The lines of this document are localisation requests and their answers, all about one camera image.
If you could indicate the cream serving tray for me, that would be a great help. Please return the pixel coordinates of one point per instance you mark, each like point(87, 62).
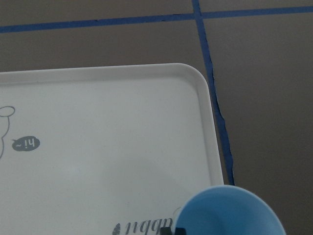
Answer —
point(104, 150)

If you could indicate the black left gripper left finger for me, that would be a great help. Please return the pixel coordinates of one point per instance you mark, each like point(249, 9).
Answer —
point(165, 231)

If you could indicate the light blue cup back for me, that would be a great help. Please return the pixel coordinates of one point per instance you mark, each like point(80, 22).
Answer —
point(227, 210)

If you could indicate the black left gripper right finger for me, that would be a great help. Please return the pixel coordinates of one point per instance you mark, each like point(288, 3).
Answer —
point(180, 231)

